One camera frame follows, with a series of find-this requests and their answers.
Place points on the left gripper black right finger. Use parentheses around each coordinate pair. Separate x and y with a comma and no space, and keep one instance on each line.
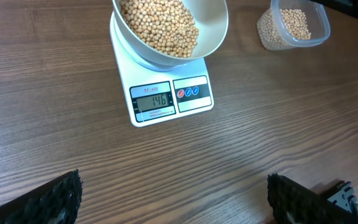
(293,203)

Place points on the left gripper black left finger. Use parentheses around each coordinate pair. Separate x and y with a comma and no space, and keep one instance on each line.
(57,201)

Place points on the white digital kitchen scale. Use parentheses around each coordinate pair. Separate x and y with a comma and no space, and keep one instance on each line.
(155,94)

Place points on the white bowl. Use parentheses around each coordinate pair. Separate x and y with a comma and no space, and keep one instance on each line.
(211,20)

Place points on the soybeans in white bowl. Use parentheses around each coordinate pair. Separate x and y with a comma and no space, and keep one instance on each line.
(165,25)

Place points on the clear plastic container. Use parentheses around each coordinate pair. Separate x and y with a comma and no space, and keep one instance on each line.
(317,21)

